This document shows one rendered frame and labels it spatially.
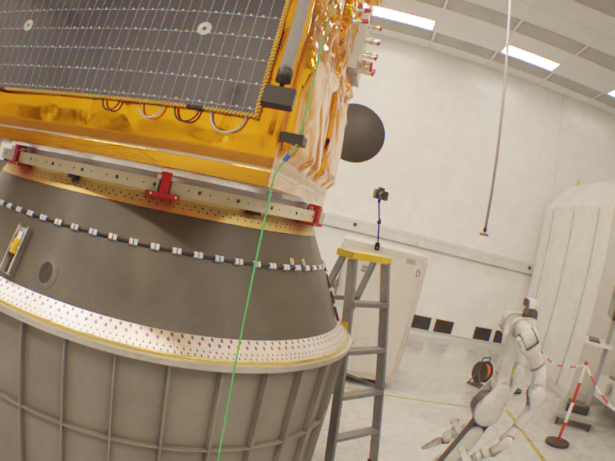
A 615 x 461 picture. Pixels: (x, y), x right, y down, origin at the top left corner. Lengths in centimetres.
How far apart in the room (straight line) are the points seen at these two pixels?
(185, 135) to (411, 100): 857
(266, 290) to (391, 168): 793
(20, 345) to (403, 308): 467
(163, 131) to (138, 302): 56
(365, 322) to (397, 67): 562
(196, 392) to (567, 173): 959
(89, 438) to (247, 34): 150
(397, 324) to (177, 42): 468
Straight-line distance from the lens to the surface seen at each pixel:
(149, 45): 185
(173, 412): 195
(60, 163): 209
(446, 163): 1005
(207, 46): 176
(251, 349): 199
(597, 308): 744
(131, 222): 196
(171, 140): 177
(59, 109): 201
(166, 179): 195
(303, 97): 178
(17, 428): 216
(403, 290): 593
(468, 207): 1008
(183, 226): 199
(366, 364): 607
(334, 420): 366
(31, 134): 208
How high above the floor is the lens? 172
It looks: 3 degrees down
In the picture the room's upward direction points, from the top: 13 degrees clockwise
